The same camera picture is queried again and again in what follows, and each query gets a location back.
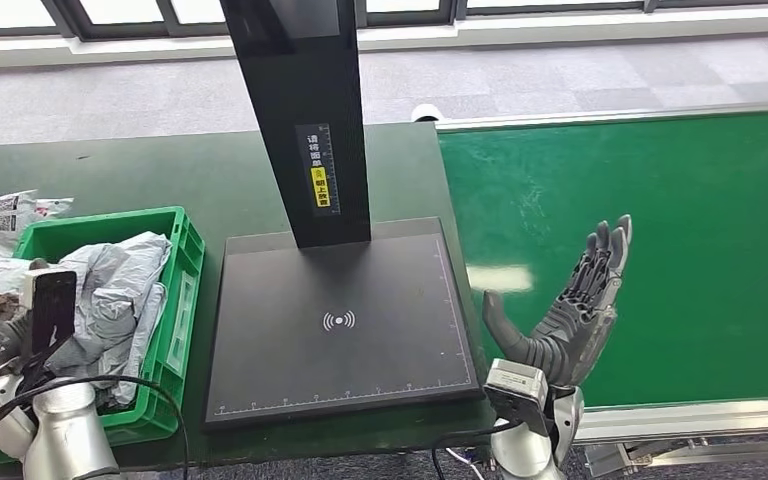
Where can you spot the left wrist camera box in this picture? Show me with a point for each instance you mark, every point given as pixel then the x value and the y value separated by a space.
pixel 53 311

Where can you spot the dark window frame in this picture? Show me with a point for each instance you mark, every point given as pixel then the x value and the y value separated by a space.
pixel 66 13

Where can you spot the aluminium conveyor frame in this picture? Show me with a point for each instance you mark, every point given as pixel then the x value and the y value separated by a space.
pixel 689 420

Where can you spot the green conveyor belt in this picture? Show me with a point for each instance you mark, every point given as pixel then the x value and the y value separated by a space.
pixel 689 232

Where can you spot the black and yellow label sticker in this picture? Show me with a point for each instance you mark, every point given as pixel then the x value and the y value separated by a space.
pixel 318 156

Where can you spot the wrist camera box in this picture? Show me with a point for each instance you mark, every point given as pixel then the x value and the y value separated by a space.
pixel 516 384
pixel 53 311

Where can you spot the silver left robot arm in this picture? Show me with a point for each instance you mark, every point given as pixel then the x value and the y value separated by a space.
pixel 59 430

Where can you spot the white window sill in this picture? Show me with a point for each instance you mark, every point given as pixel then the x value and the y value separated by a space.
pixel 556 26

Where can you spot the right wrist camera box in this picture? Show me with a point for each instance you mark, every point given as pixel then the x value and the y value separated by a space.
pixel 516 384

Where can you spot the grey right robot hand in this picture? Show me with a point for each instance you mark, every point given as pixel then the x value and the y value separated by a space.
pixel 576 318

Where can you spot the white round roller cap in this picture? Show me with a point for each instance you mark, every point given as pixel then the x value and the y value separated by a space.
pixel 427 111

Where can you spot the green plastic crate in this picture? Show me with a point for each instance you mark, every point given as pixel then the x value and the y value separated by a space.
pixel 126 228

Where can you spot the black inbound scanner machine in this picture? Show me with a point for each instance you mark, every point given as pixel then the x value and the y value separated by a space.
pixel 278 351

